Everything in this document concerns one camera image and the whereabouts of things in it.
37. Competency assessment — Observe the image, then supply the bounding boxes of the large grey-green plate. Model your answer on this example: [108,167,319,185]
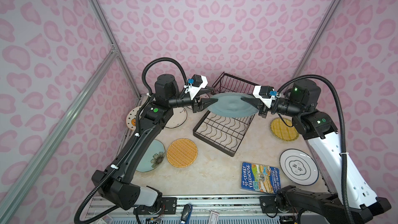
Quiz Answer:
[207,92,259,118]

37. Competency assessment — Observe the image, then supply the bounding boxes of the yellow-green woven plate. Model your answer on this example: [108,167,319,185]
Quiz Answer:
[270,118,299,142]

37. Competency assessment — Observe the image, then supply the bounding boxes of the black wire dish rack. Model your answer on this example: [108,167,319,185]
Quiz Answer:
[193,72,256,157]

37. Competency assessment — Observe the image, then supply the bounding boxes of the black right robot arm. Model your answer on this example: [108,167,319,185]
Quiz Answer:
[243,74,391,224]

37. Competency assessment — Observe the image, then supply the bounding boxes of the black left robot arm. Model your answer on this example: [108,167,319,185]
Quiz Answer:
[92,74,214,218]

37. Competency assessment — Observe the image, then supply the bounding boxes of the white plate orange sun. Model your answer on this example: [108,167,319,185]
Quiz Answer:
[187,93,210,110]

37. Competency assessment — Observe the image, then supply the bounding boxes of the orange woven plate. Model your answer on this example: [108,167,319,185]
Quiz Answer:
[166,138,198,168]

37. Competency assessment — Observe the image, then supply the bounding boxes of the white plate black rings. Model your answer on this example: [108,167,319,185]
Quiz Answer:
[279,148,320,186]

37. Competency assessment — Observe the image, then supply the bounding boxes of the light blue flower plate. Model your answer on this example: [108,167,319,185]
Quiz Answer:
[136,140,165,173]

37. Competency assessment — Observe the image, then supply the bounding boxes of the star pattern cat plate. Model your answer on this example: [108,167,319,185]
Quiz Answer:
[125,106,140,131]

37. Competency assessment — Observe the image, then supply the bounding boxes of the blue treehouse book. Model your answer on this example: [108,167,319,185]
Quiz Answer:
[240,162,282,195]

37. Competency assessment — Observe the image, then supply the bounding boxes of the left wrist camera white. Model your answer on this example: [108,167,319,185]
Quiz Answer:
[184,74,208,100]

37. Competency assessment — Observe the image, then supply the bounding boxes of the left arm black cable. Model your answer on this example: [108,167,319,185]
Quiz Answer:
[74,57,188,224]

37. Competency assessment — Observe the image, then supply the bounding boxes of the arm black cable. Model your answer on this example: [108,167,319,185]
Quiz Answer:
[276,74,355,224]
[74,57,188,224]

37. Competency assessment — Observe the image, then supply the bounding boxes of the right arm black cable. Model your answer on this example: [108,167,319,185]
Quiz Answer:
[276,74,355,224]

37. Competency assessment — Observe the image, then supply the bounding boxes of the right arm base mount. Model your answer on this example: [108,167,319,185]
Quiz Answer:
[259,196,280,215]

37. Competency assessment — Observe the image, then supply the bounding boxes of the aluminium frame rail front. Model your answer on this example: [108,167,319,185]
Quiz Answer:
[83,194,350,224]

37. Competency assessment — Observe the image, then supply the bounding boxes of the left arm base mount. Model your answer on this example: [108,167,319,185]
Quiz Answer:
[133,197,177,215]

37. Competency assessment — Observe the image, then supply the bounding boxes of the blue black tool handle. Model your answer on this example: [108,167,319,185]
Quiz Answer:
[180,204,192,224]

